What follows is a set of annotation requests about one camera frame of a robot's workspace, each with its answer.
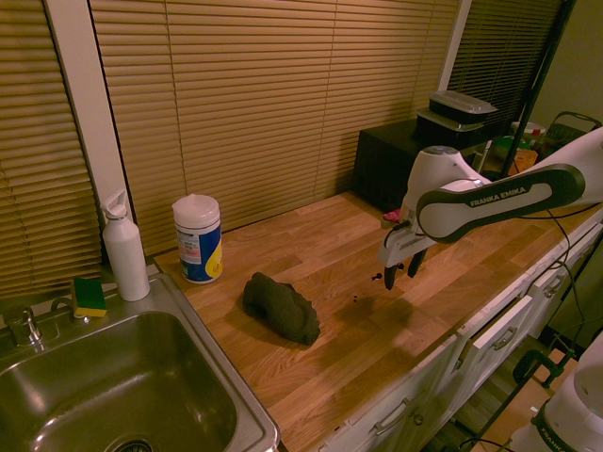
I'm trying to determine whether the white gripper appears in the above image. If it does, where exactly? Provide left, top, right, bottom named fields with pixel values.
left=376, top=218, right=432, bottom=291

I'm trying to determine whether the dark knitted towel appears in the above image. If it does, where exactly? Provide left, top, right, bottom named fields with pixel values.
left=241, top=271, right=323, bottom=347

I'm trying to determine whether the black storage cabinet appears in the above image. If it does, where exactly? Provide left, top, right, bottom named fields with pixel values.
left=355, top=120, right=494, bottom=216

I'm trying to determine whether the white kitchen cabinet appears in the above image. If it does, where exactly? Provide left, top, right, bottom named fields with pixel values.
left=324, top=220, right=603, bottom=452

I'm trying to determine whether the black lidded food container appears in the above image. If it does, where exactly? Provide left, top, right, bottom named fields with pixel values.
left=427, top=90, right=499, bottom=119
left=415, top=106, right=486, bottom=142

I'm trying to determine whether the black table clamp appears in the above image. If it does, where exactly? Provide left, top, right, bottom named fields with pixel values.
left=512, top=347, right=572, bottom=392

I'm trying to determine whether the white plastic bucket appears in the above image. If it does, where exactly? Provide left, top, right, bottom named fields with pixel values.
left=511, top=121, right=548, bottom=143

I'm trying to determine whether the white disinfecting wipes canister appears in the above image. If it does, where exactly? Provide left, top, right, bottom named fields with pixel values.
left=171, top=192, right=223, bottom=285

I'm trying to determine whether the wide beige window blind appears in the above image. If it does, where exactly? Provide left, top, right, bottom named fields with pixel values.
left=89, top=0, right=461, bottom=255

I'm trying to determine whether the dark shaded window blind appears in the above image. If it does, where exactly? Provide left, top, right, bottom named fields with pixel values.
left=447, top=0, right=566, bottom=138

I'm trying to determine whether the white water bottle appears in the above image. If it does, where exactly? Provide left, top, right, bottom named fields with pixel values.
left=101, top=189, right=152, bottom=303

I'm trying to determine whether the stainless steel sink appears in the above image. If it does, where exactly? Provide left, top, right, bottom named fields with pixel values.
left=0, top=272, right=282, bottom=452

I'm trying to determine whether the green and yellow sponge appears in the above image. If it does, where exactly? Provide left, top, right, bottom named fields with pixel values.
left=71, top=276, right=108, bottom=320

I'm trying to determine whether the narrow beige window blind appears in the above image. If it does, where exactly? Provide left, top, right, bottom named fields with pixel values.
left=0, top=0, right=104, bottom=305

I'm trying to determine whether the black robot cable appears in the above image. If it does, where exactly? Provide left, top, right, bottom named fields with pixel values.
left=541, top=209, right=603, bottom=363

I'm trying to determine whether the black camera stand pole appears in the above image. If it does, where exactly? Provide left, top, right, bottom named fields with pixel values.
left=497, top=0, right=577, bottom=179

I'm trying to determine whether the metal faucet handle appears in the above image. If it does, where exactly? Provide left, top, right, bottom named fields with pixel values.
left=2, top=305, right=47, bottom=350

